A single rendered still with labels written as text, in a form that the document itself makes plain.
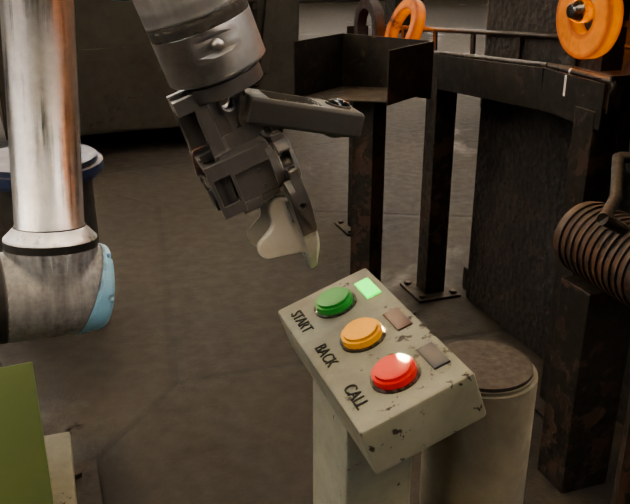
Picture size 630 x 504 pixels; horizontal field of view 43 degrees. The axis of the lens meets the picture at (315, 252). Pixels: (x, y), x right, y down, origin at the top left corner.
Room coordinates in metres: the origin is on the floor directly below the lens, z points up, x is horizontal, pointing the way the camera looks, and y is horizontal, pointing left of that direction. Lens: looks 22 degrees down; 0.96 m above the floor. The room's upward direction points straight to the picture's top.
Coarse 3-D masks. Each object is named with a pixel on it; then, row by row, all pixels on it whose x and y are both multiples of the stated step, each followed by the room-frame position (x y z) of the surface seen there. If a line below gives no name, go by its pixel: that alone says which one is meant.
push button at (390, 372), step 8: (384, 360) 0.61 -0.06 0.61; (392, 360) 0.61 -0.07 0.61; (400, 360) 0.60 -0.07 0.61; (408, 360) 0.60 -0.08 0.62; (376, 368) 0.60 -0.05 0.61; (384, 368) 0.60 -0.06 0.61; (392, 368) 0.60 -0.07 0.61; (400, 368) 0.59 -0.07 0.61; (408, 368) 0.59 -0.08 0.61; (416, 368) 0.60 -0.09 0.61; (376, 376) 0.59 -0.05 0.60; (384, 376) 0.59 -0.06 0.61; (392, 376) 0.58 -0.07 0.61; (400, 376) 0.58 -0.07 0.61; (408, 376) 0.58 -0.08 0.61; (376, 384) 0.59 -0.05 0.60; (384, 384) 0.58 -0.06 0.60; (392, 384) 0.58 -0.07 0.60; (400, 384) 0.58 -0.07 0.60
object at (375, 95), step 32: (320, 64) 1.99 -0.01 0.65; (352, 64) 2.05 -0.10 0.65; (384, 64) 1.99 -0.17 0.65; (416, 64) 1.85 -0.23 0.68; (320, 96) 1.91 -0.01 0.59; (352, 96) 1.87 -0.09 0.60; (384, 96) 1.83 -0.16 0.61; (416, 96) 1.94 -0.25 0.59; (384, 128) 1.90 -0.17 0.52; (352, 160) 1.89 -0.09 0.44; (384, 160) 1.90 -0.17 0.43; (352, 192) 1.89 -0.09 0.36; (352, 224) 1.89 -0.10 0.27; (352, 256) 1.89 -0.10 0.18
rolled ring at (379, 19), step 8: (360, 0) 2.61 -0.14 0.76; (368, 0) 2.55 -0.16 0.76; (376, 0) 2.55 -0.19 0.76; (360, 8) 2.61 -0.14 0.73; (368, 8) 2.55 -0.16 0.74; (376, 8) 2.52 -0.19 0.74; (360, 16) 2.63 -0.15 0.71; (376, 16) 2.50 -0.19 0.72; (360, 24) 2.64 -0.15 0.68; (376, 24) 2.49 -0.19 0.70; (384, 24) 2.50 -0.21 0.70; (360, 32) 2.63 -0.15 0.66; (376, 32) 2.49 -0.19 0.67; (384, 32) 2.50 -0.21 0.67
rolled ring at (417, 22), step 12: (408, 0) 2.41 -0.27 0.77; (396, 12) 2.45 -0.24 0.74; (408, 12) 2.43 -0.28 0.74; (420, 12) 2.33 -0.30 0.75; (396, 24) 2.46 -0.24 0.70; (420, 24) 2.32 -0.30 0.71; (384, 36) 2.47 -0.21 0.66; (396, 36) 2.45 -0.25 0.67; (408, 36) 2.31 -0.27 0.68; (420, 36) 2.31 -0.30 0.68
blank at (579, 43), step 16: (560, 0) 1.61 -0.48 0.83; (592, 0) 1.52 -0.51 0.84; (608, 0) 1.48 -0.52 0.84; (560, 16) 1.60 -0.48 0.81; (608, 16) 1.48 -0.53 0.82; (560, 32) 1.60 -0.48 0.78; (576, 32) 1.56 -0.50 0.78; (592, 32) 1.51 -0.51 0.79; (608, 32) 1.48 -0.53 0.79; (576, 48) 1.55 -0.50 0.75; (592, 48) 1.50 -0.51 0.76; (608, 48) 1.50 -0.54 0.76
